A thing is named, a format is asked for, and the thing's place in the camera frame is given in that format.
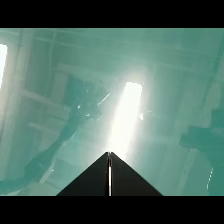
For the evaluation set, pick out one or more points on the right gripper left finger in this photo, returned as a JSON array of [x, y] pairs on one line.
[[91, 182]]

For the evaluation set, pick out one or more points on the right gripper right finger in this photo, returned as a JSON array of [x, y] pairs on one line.
[[128, 181]]

